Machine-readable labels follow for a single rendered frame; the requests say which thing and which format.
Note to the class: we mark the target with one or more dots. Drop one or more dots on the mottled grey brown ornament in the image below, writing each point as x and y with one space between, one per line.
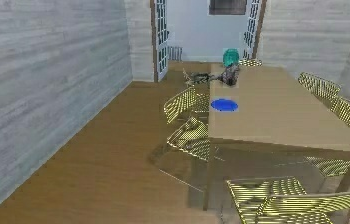
230 75

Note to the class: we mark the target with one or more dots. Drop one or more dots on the white slatted rack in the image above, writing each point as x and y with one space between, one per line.
175 53

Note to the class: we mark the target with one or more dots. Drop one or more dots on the white glazed room door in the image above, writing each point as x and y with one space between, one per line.
162 36
251 30

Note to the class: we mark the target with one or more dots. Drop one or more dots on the teal round vase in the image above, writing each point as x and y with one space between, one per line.
231 56

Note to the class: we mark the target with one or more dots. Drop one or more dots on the tan wooden dining table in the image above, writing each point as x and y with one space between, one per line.
283 110

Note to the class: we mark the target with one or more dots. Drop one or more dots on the blue round plate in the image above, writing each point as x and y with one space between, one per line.
224 105

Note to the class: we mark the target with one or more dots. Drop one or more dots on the dark framed wall picture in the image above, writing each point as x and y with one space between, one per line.
228 6

